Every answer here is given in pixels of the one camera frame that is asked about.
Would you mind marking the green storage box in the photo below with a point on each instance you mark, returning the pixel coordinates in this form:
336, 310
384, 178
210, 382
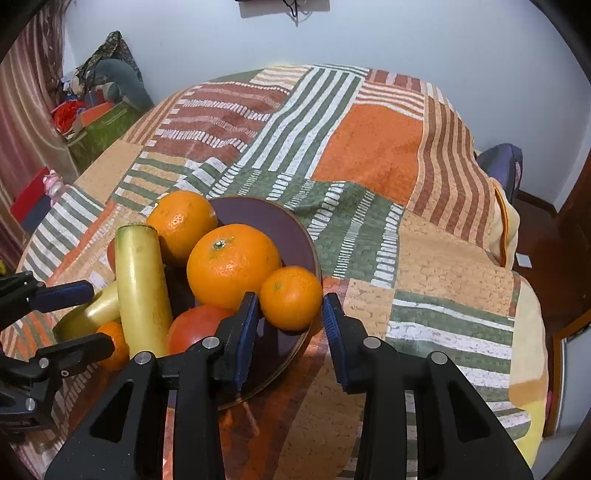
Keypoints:
99, 136

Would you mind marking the pink plush toy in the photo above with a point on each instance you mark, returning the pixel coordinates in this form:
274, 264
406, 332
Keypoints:
54, 187

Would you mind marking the red tomato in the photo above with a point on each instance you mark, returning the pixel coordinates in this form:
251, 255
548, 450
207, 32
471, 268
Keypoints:
112, 256
196, 327

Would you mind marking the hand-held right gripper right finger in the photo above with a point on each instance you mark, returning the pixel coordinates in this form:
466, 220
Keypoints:
334, 341

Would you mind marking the pale yellow sugarcane piece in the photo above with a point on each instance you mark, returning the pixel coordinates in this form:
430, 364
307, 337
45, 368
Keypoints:
141, 286
92, 311

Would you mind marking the striped patchwork blanket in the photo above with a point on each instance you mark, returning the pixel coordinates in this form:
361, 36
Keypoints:
369, 152

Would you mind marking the red plastic bag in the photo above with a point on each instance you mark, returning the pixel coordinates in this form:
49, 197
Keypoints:
67, 115

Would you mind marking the red box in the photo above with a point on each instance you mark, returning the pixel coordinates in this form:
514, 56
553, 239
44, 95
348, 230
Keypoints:
28, 196

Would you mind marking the small white card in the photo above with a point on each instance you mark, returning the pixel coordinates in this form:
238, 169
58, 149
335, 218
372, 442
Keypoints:
524, 261

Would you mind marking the purple plate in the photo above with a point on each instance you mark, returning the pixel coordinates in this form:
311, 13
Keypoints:
277, 224

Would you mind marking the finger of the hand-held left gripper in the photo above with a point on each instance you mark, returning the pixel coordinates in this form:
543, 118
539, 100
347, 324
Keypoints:
78, 350
64, 296

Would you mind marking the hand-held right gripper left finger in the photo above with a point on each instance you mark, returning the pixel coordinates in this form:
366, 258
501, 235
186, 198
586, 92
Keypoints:
245, 339

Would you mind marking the large orange with sticker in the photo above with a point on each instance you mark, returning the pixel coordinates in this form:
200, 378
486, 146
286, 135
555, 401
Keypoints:
233, 267

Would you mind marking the pale yellow fleece blanket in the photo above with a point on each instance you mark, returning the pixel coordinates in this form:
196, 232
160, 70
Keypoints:
531, 369

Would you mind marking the small tangerine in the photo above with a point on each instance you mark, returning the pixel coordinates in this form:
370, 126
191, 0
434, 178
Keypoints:
291, 297
115, 344

